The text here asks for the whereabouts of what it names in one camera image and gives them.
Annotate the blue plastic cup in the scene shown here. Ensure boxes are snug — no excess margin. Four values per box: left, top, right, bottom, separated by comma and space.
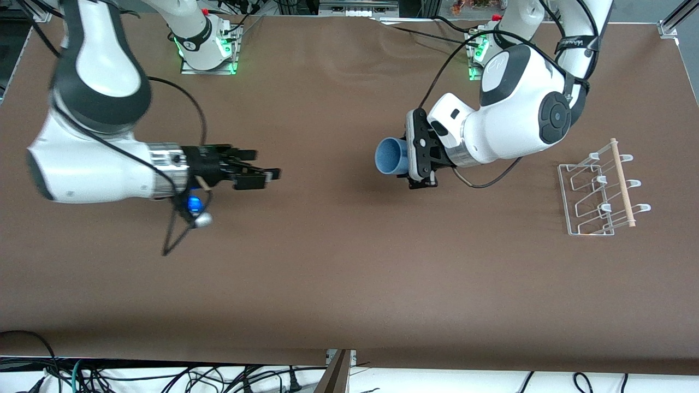
375, 137, 411, 176

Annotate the grey power strip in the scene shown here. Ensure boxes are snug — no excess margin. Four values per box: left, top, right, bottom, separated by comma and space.
319, 0, 399, 17

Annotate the wooden beam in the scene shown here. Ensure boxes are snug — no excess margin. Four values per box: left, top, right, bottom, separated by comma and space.
315, 349, 353, 393

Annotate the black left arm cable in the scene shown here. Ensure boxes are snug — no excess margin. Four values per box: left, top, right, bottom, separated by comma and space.
418, 0, 601, 189

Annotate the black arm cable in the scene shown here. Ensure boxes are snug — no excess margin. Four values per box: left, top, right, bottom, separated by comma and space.
146, 75, 214, 257
418, 0, 601, 189

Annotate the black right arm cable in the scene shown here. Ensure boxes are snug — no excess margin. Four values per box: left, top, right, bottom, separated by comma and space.
146, 75, 214, 257

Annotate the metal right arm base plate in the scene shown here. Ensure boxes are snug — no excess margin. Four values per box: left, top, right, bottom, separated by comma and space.
180, 22, 239, 75

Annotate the black cable lying on table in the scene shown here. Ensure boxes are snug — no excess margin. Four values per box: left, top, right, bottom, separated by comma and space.
382, 15, 481, 50

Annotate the white wire rack wooden rod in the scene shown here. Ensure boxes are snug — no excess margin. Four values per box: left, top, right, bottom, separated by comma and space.
557, 138, 652, 236

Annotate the thick black floor cable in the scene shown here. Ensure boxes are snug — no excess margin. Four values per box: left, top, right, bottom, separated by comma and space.
0, 330, 61, 393

